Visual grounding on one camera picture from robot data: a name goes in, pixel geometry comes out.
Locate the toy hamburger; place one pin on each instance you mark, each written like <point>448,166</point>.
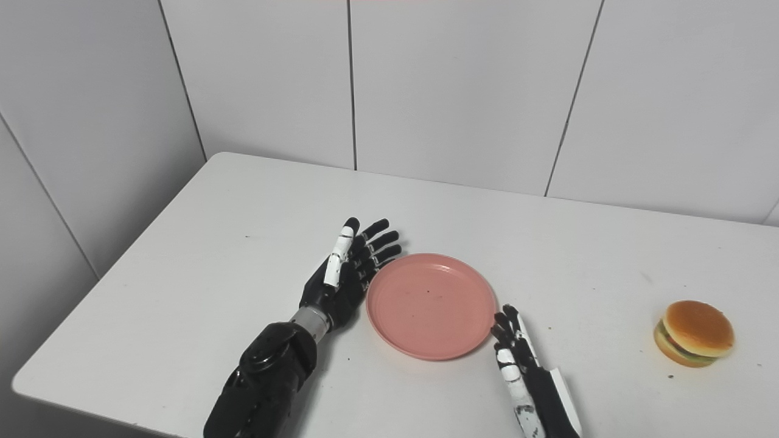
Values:
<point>697,328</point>

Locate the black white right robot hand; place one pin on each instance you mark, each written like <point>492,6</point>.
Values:
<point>544,401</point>

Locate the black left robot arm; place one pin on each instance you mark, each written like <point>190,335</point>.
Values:
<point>268,377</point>

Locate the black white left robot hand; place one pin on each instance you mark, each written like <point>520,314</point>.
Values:
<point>344,298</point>

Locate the pink round plate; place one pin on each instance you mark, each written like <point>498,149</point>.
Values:
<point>429,307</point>

